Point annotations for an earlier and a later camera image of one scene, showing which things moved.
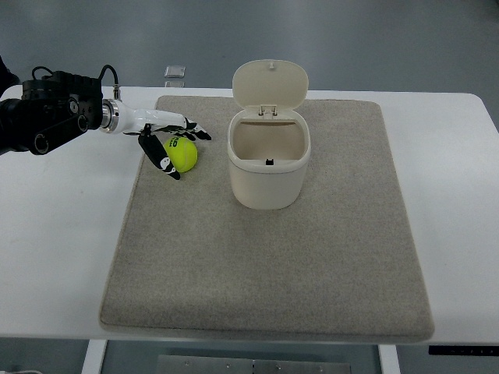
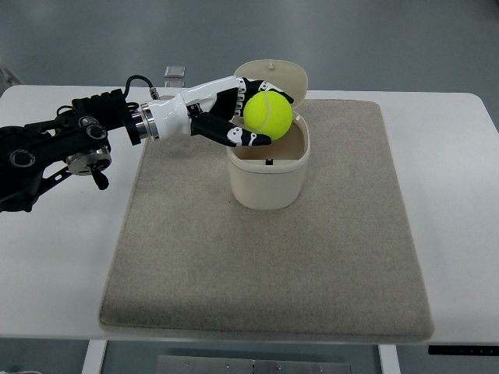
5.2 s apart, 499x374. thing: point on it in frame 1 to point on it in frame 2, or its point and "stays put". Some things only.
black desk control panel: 464,350 stays put
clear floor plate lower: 174,84 stays put
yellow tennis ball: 182,153 to 267,112
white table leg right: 389,359 stays put
